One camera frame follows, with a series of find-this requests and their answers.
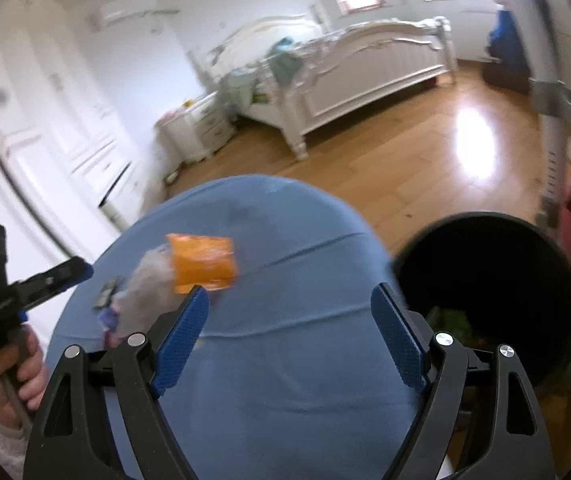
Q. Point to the small orange packet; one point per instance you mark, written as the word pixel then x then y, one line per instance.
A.
pixel 206 261

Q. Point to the dark armchair with clothes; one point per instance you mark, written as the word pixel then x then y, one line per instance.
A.
pixel 508 68

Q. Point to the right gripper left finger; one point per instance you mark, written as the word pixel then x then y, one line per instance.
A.
pixel 100 405

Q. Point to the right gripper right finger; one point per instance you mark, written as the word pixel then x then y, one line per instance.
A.
pixel 485 394

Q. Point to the person's left hand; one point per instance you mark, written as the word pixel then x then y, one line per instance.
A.
pixel 23 379

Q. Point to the round blue table cloth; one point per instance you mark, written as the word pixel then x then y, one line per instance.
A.
pixel 291 378

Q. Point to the white bed frame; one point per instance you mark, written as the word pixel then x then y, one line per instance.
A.
pixel 289 73

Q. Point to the white nightstand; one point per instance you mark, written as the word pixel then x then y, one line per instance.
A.
pixel 199 130

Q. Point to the white air conditioner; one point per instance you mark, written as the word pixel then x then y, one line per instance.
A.
pixel 116 11

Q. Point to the black trash bin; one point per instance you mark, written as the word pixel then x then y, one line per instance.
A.
pixel 492 279

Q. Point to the white wardrobe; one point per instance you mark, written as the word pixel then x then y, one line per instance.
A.
pixel 62 140

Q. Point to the crumpled white tissue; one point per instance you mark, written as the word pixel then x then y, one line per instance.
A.
pixel 148 293

